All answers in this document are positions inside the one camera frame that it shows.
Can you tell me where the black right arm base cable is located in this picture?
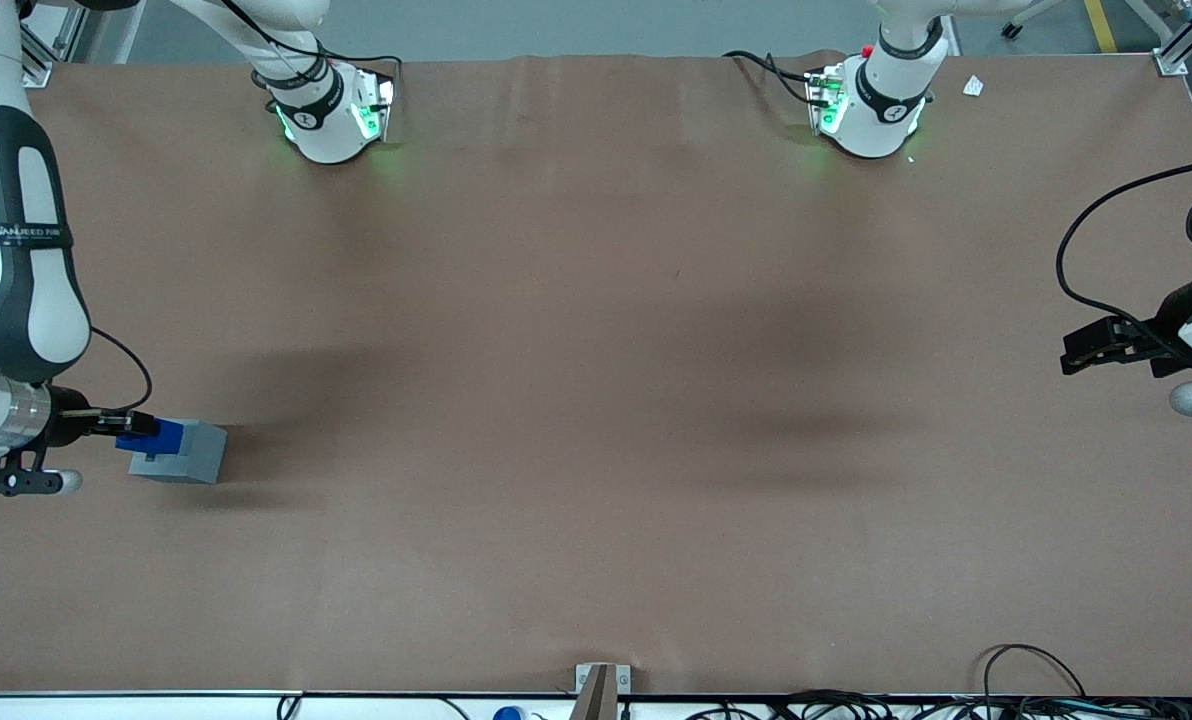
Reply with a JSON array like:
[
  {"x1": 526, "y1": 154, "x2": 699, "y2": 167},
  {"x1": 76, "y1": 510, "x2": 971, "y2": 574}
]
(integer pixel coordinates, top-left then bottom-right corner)
[{"x1": 218, "y1": 0, "x2": 403, "y2": 93}]

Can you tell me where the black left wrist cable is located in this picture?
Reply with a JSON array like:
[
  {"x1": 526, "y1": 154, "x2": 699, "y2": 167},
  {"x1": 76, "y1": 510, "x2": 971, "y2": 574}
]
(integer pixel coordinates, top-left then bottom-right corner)
[{"x1": 1055, "y1": 157, "x2": 1192, "y2": 346}]

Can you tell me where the black left arm base cable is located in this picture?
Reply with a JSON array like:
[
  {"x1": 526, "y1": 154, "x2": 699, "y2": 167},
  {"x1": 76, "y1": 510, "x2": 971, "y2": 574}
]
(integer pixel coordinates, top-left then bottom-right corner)
[{"x1": 723, "y1": 50, "x2": 819, "y2": 107}]

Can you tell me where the black looped cable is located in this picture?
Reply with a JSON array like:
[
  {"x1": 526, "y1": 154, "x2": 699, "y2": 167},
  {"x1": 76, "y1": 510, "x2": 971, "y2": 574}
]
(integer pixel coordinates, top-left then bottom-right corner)
[{"x1": 983, "y1": 644, "x2": 1088, "y2": 701}]

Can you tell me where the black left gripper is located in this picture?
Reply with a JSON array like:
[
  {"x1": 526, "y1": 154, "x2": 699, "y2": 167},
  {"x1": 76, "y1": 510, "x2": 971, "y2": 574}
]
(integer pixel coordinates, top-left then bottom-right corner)
[{"x1": 1060, "y1": 274, "x2": 1192, "y2": 380}]

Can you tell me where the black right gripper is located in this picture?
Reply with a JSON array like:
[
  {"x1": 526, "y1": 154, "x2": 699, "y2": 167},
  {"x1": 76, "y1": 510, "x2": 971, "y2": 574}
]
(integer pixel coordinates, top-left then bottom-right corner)
[{"x1": 48, "y1": 407, "x2": 159, "y2": 449}]

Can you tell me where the black arm base cable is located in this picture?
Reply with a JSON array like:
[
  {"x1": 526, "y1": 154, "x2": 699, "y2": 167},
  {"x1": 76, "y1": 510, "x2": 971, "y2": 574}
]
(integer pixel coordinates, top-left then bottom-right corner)
[
  {"x1": 723, "y1": 50, "x2": 819, "y2": 107},
  {"x1": 218, "y1": 0, "x2": 403, "y2": 93}
]

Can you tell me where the brown paper table cover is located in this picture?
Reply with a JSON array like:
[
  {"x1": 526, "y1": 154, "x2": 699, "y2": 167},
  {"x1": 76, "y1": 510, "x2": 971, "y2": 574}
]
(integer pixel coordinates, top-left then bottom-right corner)
[{"x1": 0, "y1": 50, "x2": 1192, "y2": 697}]

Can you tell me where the gray square base block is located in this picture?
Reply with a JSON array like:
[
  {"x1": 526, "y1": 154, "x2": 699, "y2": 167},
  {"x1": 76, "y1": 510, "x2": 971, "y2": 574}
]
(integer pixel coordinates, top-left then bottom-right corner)
[{"x1": 128, "y1": 420, "x2": 228, "y2": 485}]

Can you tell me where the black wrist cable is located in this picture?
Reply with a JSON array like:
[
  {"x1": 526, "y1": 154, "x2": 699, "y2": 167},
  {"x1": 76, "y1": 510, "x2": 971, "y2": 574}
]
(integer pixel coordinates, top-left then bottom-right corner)
[
  {"x1": 88, "y1": 327, "x2": 155, "y2": 414},
  {"x1": 1055, "y1": 157, "x2": 1192, "y2": 346}
]

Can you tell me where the blue plastic part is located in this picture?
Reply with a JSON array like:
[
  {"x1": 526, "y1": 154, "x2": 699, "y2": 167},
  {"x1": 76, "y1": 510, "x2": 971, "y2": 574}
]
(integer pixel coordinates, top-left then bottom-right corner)
[{"x1": 116, "y1": 418, "x2": 186, "y2": 462}]

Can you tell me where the gray camera mount bracket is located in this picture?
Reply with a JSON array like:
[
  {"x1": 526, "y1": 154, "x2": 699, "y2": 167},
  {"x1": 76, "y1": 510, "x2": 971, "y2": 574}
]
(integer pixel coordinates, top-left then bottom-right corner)
[{"x1": 575, "y1": 663, "x2": 632, "y2": 720}]

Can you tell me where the white chair leg with caster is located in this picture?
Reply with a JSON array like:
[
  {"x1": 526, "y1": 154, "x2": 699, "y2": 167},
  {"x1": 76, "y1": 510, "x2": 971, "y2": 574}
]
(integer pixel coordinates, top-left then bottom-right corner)
[{"x1": 1000, "y1": 0, "x2": 1069, "y2": 41}]

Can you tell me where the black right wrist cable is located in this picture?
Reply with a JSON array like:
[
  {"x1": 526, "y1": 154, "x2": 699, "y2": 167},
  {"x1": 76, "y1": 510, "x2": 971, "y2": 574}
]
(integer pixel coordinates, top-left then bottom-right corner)
[{"x1": 88, "y1": 327, "x2": 155, "y2": 414}]

